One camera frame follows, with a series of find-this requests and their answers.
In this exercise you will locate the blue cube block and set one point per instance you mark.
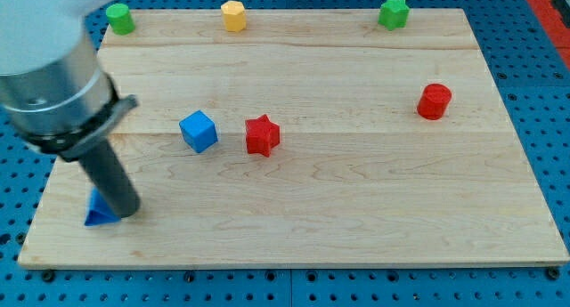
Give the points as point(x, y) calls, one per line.
point(198, 131)

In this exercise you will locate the red star block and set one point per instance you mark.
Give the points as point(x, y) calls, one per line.
point(262, 135)

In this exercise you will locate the light wooden board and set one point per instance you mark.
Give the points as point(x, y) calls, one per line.
point(359, 180)

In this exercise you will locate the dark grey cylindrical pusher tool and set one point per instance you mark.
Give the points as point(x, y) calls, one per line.
point(104, 169)

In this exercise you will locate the green star block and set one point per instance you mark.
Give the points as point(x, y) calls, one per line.
point(393, 14)

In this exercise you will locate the red cylinder block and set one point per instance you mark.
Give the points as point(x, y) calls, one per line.
point(434, 101)

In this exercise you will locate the blue triangle block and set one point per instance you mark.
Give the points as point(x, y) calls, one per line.
point(98, 212)

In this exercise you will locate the green cylinder block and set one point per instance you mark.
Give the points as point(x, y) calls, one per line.
point(120, 19)

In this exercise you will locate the yellow hexagon block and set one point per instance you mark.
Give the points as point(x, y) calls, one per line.
point(234, 16)

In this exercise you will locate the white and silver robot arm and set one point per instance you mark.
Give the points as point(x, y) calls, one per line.
point(53, 88)

